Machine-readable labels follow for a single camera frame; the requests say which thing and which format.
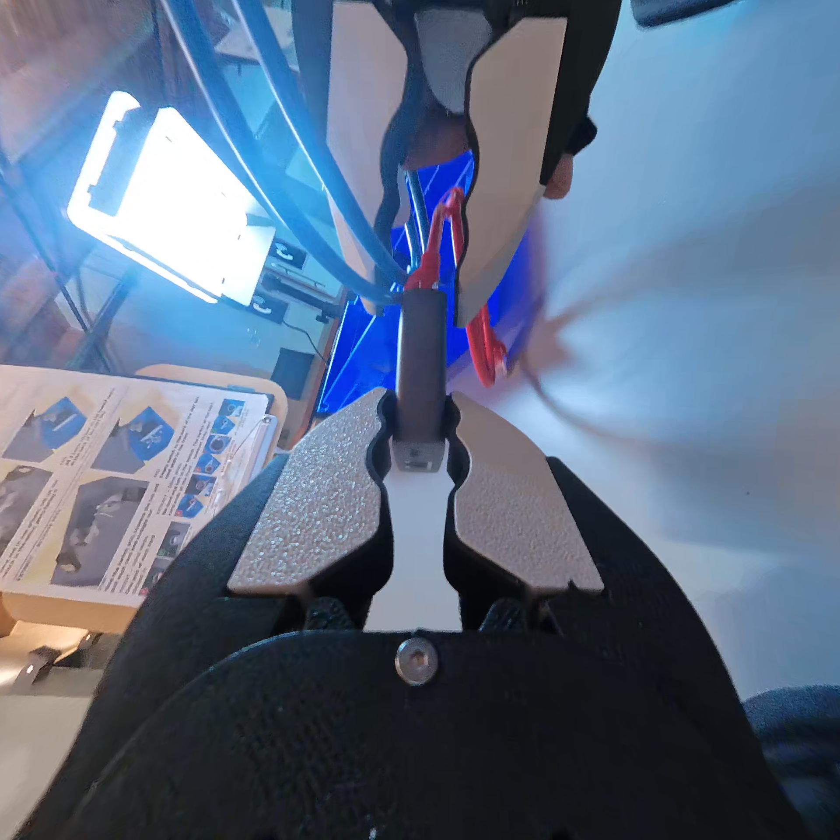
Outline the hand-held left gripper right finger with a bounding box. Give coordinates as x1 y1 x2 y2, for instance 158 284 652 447
444 392 606 630

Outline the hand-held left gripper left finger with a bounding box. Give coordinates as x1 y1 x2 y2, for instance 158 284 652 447
226 387 400 630

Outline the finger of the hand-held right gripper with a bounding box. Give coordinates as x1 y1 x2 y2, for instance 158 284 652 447
325 0 431 316
453 14 571 329

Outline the black cable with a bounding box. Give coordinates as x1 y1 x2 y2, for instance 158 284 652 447
161 0 411 306

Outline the red ethernet cable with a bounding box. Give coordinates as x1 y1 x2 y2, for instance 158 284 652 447
403 187 508 389

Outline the dark metal cylinder plug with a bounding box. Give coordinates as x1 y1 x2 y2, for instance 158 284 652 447
392 289 451 473

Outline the person's right hand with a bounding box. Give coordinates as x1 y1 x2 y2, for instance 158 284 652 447
403 112 576 201

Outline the clear clip bar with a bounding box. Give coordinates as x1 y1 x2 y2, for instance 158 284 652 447
223 412 280 483

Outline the dark rounded object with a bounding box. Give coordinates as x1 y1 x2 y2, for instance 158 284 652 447
631 0 742 28

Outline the blue plastic bin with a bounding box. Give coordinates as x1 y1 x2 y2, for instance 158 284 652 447
315 150 549 417

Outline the bright white cut-out panel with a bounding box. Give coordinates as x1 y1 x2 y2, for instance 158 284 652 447
66 91 277 308

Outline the printed instruction sheet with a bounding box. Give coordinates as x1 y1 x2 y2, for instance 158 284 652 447
0 364 275 595

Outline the dark blue cloth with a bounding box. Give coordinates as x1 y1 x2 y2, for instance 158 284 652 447
742 686 840 840

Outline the brown wooden frame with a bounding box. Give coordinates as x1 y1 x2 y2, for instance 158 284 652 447
314 289 352 417

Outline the metal bracket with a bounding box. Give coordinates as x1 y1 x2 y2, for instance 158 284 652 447
13 630 93 690

